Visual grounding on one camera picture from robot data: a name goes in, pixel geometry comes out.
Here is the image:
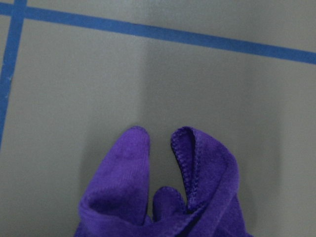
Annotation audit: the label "purple microfiber towel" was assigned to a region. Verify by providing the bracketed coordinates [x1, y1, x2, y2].
[75, 126, 248, 237]

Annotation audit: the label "blue tape grid lines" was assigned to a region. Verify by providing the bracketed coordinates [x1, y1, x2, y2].
[0, 0, 316, 150]

